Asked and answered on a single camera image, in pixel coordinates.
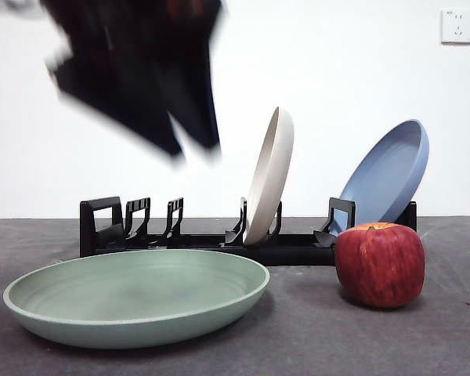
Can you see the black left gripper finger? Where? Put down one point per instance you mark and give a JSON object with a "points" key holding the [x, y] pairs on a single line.
{"points": [[196, 102], [125, 102]]}

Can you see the green plate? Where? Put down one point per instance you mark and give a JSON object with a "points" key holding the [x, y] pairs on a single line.
{"points": [[133, 297]]}

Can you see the red apple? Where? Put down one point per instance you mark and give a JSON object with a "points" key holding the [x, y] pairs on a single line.
{"points": [[380, 266]]}

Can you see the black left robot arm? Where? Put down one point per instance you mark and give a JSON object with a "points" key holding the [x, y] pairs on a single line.
{"points": [[133, 27]]}

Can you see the beige plate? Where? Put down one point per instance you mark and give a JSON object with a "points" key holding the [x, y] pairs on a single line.
{"points": [[272, 172]]}

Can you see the black plate rack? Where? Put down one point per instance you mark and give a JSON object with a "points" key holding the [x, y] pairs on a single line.
{"points": [[297, 254]]}

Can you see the blue plate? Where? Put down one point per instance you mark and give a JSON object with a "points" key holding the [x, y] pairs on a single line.
{"points": [[384, 176]]}

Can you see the white wall socket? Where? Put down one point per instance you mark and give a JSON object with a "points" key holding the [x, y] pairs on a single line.
{"points": [[457, 26]]}

